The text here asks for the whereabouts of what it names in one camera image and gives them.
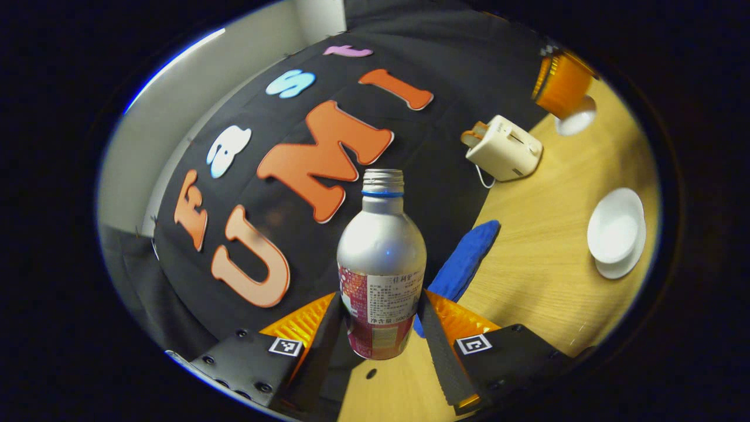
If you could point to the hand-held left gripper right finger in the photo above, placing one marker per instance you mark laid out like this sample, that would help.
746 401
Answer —
436 351

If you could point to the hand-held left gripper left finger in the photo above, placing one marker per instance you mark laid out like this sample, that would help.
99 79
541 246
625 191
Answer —
322 357

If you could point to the silver water bottle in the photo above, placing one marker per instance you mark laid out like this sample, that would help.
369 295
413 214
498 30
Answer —
381 252

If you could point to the white saucer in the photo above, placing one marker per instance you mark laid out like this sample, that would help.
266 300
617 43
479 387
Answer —
624 269

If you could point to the white toaster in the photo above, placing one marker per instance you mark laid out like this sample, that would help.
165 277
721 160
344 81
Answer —
507 149

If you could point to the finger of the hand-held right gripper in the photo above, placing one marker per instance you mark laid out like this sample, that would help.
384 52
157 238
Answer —
562 85

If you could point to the toasted bread slice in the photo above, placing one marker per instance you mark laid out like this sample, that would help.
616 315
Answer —
470 139
480 126

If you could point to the black backdrop cloth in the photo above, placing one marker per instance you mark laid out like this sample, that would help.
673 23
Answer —
445 193

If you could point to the blue folded towel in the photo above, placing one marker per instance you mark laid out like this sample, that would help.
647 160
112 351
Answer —
466 258

